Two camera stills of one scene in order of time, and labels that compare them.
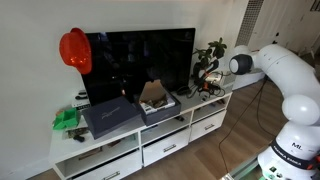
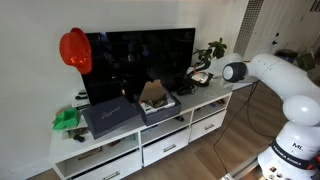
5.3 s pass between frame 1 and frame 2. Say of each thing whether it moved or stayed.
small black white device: stayed
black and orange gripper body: moved
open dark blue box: stayed
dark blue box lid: stayed
